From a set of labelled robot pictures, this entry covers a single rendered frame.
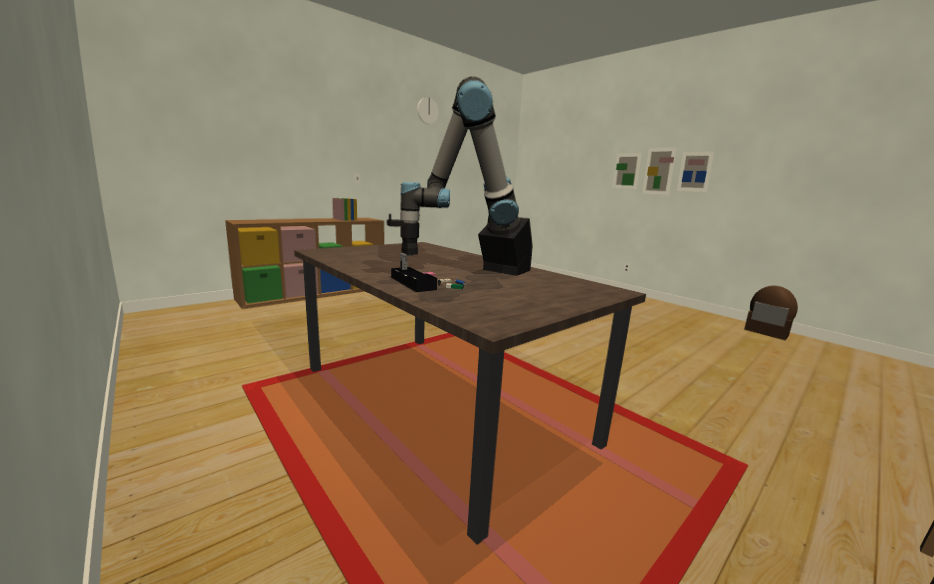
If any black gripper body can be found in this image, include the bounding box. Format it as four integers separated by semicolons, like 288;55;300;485
387;210;420;255

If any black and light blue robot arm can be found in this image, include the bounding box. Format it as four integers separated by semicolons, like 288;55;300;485
400;76;520;235

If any black rack of bins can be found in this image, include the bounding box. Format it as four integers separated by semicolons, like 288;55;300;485
391;267;437;292

